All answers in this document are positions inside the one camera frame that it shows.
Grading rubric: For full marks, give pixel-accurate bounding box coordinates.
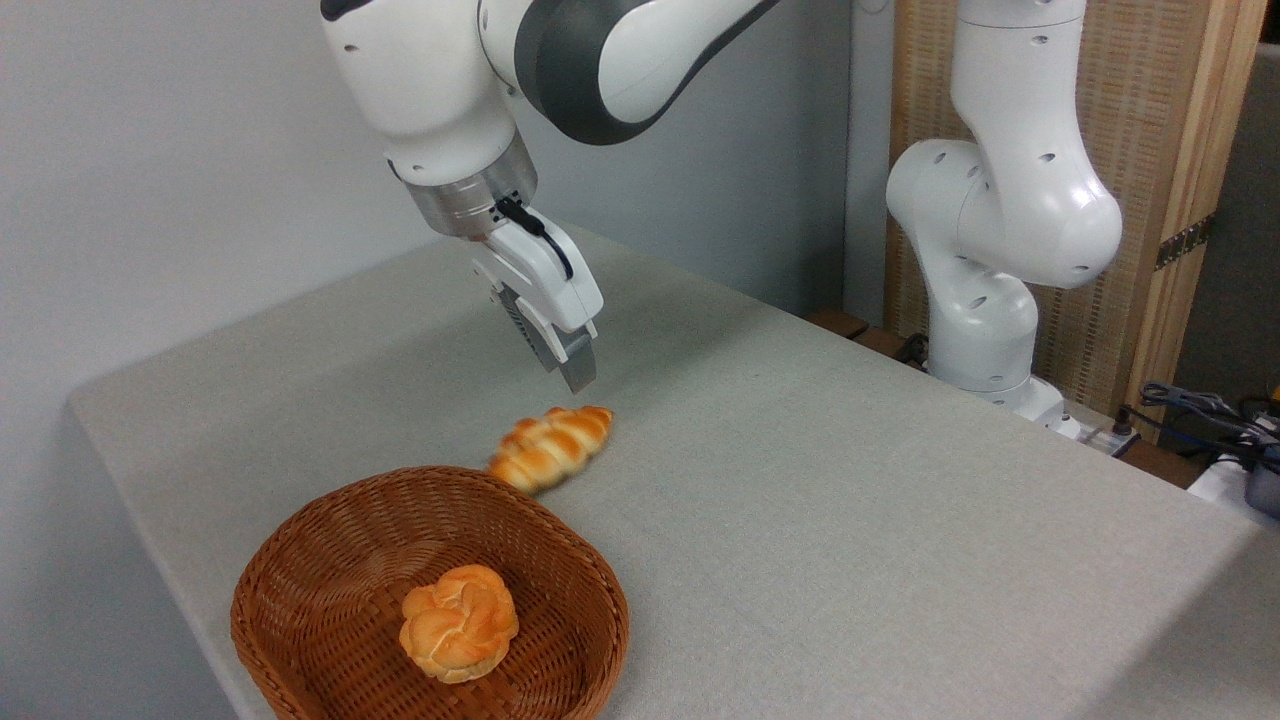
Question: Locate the long braided bread loaf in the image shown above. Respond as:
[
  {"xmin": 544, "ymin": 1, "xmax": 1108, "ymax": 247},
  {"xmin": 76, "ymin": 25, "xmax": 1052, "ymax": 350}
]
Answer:
[{"xmin": 487, "ymin": 404, "xmax": 616, "ymax": 497}]

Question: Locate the wooden framed woven screen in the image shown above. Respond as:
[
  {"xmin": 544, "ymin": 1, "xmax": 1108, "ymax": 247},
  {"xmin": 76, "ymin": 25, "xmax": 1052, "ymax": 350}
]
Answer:
[{"xmin": 884, "ymin": 0, "xmax": 1269, "ymax": 443}]

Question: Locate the brown woven wicker basket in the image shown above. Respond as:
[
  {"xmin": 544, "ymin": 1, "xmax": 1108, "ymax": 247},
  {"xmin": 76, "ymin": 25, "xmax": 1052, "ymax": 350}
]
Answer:
[{"xmin": 230, "ymin": 466, "xmax": 631, "ymax": 720}]

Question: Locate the grey tablecloth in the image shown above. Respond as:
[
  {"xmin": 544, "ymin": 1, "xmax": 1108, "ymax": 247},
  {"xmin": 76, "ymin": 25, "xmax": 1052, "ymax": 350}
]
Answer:
[{"xmin": 68, "ymin": 224, "xmax": 1280, "ymax": 720}]

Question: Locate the round knotted bread roll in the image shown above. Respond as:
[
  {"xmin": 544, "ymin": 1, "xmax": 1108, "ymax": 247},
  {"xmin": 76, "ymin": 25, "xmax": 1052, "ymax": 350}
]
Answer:
[{"xmin": 398, "ymin": 564, "xmax": 521, "ymax": 685}]

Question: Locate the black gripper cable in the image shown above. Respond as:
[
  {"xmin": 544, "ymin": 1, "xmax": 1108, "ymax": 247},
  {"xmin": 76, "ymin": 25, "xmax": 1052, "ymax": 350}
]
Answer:
[{"xmin": 494, "ymin": 196, "xmax": 576, "ymax": 282}]

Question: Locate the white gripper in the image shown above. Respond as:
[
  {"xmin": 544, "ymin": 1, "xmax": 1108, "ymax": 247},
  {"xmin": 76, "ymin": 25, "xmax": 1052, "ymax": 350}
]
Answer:
[{"xmin": 470, "ymin": 219, "xmax": 606, "ymax": 395}]

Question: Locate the metal screen hinge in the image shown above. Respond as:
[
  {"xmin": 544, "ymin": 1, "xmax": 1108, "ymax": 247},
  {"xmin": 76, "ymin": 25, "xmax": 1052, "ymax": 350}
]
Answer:
[{"xmin": 1154, "ymin": 212, "xmax": 1217, "ymax": 272}]

